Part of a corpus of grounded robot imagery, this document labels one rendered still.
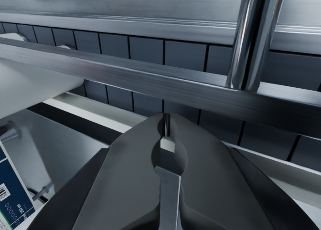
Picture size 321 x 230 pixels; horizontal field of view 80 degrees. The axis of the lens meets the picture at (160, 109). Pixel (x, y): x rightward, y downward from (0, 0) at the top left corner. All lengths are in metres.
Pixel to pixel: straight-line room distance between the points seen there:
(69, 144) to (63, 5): 0.22
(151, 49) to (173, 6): 0.06
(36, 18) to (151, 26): 0.17
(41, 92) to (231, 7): 0.20
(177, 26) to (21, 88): 0.15
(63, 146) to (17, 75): 0.21
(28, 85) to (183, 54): 0.14
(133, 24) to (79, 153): 0.25
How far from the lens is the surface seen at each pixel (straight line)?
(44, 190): 0.64
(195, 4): 0.21
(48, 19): 0.29
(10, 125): 0.54
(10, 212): 0.62
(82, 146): 0.35
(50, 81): 0.22
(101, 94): 0.25
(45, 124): 0.41
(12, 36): 0.33
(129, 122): 0.19
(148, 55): 0.18
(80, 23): 0.24
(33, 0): 0.40
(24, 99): 0.22
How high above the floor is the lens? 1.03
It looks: 49 degrees down
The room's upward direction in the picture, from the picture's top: 131 degrees counter-clockwise
